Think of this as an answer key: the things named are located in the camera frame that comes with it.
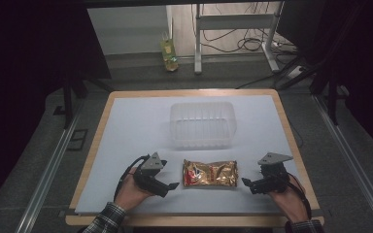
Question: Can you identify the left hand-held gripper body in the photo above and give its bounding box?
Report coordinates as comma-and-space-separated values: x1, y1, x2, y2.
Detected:
132, 151, 170, 198

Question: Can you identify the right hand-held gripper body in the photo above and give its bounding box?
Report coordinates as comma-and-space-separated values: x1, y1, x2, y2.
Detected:
252, 151, 294, 195

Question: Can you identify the gold snack packet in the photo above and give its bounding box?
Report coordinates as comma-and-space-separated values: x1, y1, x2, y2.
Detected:
182, 158, 239, 188

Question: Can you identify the clear plastic container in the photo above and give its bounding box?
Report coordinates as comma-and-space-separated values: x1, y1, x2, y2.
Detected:
169, 101, 238, 151

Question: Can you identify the person's right hand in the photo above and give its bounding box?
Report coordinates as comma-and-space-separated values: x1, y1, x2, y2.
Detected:
267, 174, 309, 224

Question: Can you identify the person's left hand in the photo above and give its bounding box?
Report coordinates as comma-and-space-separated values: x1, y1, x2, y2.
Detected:
114, 166, 156, 212

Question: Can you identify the white table mat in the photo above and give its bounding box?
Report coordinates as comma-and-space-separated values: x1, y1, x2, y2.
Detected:
74, 94, 321, 216

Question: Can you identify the white power strip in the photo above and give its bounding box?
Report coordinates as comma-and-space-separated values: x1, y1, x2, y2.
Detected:
286, 65, 306, 82

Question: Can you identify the dark metal stand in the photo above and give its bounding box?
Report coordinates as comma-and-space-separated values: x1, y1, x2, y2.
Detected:
53, 72, 115, 130

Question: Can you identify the yellow green bottle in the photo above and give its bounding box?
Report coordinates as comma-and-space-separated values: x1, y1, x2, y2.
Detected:
159, 31, 180, 73

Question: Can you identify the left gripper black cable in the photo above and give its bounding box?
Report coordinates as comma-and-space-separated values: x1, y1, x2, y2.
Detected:
113, 154, 152, 204

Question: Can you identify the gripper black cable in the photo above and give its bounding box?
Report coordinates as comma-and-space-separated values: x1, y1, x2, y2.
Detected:
113, 154, 152, 204
286, 173, 313, 221

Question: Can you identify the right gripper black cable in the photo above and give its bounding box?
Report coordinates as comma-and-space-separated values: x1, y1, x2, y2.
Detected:
286, 173, 313, 221

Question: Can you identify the aluminium floor rail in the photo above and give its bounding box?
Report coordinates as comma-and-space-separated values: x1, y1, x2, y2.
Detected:
14, 106, 85, 233
312, 93, 373, 233

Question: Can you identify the tangle of black floor cables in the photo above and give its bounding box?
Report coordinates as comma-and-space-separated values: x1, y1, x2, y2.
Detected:
190, 3, 300, 90

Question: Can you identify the white metal desk frame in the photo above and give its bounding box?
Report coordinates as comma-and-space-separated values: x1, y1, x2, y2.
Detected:
193, 2, 286, 76

